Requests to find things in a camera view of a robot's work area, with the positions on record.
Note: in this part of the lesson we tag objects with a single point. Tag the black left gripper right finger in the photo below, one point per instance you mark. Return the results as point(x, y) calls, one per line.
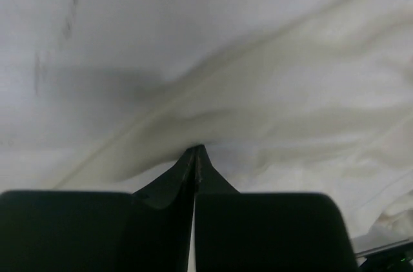
point(290, 231)

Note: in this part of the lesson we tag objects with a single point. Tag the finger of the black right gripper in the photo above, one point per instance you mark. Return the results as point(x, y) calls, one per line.
point(396, 256)

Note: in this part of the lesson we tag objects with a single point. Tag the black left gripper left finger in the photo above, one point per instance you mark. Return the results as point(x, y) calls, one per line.
point(148, 230)

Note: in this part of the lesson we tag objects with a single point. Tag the white t shirt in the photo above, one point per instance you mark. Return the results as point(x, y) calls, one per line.
point(323, 104)

